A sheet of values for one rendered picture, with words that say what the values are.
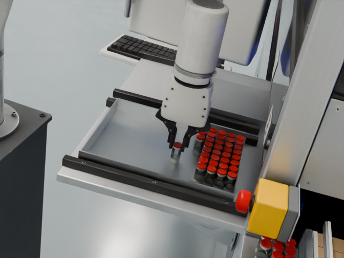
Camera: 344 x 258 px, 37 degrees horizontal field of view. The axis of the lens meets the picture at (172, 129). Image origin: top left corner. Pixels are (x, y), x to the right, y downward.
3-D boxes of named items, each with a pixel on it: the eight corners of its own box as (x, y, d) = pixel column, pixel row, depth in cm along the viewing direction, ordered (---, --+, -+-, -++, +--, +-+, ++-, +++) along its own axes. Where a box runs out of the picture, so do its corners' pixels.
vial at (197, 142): (202, 151, 122) (206, 135, 120) (200, 156, 120) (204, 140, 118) (193, 149, 122) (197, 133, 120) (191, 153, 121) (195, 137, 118)
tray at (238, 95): (290, 97, 157) (293, 87, 155) (288, 140, 134) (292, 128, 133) (183, 69, 160) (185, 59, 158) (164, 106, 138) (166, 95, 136)
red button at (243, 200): (255, 207, 93) (261, 189, 91) (253, 220, 90) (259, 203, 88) (235, 200, 93) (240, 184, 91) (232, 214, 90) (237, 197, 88)
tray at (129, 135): (244, 144, 129) (247, 133, 127) (231, 208, 107) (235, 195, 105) (115, 109, 132) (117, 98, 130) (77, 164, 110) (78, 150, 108)
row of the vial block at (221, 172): (232, 149, 125) (236, 133, 123) (221, 192, 110) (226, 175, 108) (223, 147, 126) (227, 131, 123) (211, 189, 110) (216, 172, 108)
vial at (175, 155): (179, 159, 118) (183, 144, 116) (177, 165, 116) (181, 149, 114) (170, 156, 118) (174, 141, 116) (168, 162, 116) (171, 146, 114)
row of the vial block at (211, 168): (223, 147, 126) (227, 131, 123) (211, 189, 110) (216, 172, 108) (214, 144, 126) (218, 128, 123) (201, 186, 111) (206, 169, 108)
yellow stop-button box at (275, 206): (287, 217, 95) (299, 187, 91) (286, 243, 88) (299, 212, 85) (248, 206, 95) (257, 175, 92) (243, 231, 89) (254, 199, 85)
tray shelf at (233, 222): (288, 95, 162) (290, 90, 161) (280, 244, 102) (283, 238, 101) (143, 58, 166) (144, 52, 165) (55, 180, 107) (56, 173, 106)
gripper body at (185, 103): (219, 73, 108) (208, 118, 114) (173, 61, 109) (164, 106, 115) (214, 87, 102) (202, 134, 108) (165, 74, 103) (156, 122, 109)
